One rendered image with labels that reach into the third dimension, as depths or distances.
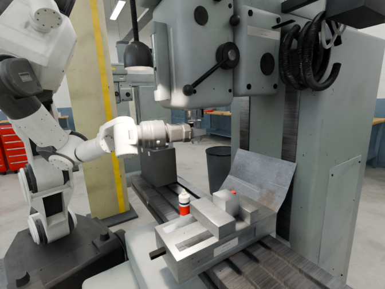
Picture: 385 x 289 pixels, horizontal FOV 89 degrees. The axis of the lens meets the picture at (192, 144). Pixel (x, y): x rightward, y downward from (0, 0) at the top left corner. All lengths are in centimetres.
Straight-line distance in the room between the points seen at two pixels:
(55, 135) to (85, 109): 153
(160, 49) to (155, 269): 65
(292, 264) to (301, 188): 34
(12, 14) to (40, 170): 60
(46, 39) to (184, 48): 44
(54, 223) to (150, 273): 72
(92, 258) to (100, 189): 134
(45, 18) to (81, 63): 159
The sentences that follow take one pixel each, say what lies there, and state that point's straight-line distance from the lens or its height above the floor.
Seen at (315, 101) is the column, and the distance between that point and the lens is 82.
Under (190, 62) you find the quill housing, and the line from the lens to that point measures 56.
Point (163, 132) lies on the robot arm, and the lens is 62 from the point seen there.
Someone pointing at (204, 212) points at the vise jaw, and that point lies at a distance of 59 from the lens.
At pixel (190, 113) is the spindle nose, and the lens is 66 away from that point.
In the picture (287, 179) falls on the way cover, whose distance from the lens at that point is 88.
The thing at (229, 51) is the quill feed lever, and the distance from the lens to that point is 61.
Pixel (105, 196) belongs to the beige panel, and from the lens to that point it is 253.
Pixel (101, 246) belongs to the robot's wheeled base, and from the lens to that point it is 125.
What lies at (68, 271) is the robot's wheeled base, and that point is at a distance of 122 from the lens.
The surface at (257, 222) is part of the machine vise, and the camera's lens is 65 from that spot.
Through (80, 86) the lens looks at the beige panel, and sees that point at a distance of 230.
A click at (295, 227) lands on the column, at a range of 99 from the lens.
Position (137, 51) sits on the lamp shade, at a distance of 52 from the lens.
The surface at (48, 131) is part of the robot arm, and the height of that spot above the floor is 126.
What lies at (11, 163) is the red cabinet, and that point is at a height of 23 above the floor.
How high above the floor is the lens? 134
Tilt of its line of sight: 13 degrees down
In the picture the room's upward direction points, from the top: 3 degrees counter-clockwise
